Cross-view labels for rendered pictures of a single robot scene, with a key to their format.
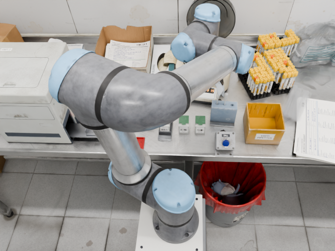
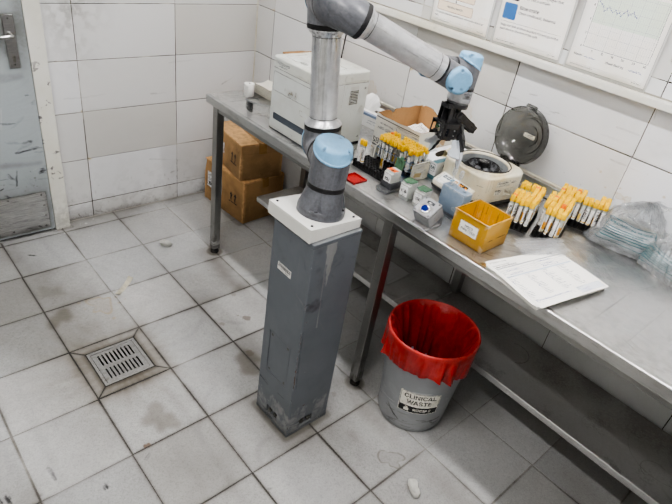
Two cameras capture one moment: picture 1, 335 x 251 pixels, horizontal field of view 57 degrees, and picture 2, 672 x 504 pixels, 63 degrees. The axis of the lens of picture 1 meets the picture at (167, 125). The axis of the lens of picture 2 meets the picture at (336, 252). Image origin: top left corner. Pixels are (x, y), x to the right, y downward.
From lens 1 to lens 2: 1.26 m
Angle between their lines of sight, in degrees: 33
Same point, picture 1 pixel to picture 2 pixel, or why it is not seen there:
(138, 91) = not seen: outside the picture
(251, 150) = (448, 240)
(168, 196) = (323, 141)
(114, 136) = (320, 51)
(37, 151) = (281, 140)
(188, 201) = (333, 153)
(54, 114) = not seen: hidden behind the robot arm
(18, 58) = not seen: hidden behind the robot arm
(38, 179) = (263, 248)
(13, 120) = (285, 99)
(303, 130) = (520, 261)
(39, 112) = (305, 95)
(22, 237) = (203, 270)
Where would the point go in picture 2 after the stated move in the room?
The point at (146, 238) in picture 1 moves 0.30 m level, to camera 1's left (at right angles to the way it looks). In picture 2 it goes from (286, 201) to (225, 165)
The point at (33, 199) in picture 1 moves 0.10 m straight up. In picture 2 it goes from (242, 256) to (243, 241)
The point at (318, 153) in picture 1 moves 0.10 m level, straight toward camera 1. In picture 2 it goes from (511, 277) to (478, 274)
